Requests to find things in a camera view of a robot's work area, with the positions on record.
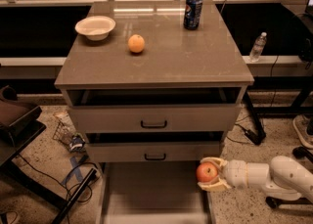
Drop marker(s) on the dark office chair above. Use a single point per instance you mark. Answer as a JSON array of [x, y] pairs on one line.
[[19, 124]]

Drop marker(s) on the white sneaker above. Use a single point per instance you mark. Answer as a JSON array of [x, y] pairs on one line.
[[303, 126]]

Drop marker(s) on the grey drawer cabinet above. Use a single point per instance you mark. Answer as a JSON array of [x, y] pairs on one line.
[[173, 57]]

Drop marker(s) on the clear plastic water bottle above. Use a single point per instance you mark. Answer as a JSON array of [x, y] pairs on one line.
[[258, 47]]

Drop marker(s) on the red apple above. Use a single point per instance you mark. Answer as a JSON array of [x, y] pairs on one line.
[[206, 172]]

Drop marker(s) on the black table leg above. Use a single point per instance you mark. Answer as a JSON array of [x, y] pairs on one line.
[[91, 175]]

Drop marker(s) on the orange fruit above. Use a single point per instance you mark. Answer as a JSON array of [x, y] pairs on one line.
[[136, 43]]

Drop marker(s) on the small wire basket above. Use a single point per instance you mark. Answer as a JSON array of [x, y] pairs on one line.
[[63, 134]]

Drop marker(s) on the white paper bowl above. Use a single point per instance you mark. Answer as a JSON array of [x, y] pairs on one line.
[[95, 28]]

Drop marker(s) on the black chair caster base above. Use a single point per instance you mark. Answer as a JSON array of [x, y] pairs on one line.
[[301, 153]]

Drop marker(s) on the middle grey drawer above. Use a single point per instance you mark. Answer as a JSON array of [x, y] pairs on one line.
[[155, 146]]

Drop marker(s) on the grey drawer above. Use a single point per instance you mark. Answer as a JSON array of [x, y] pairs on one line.
[[155, 146], [157, 110], [153, 192]]

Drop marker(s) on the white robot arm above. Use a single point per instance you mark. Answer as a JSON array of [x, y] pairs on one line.
[[259, 176]]

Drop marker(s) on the bottom grey drawer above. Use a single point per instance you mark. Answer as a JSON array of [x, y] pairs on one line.
[[153, 192]]

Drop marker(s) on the top grey drawer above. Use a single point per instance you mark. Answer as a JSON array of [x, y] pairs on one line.
[[157, 110]]

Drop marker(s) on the black power adapter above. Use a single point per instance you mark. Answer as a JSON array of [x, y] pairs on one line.
[[254, 138]]

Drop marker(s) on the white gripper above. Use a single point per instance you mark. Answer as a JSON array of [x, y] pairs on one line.
[[235, 173]]

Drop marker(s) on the blue pepsi can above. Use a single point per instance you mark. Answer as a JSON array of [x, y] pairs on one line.
[[192, 14]]

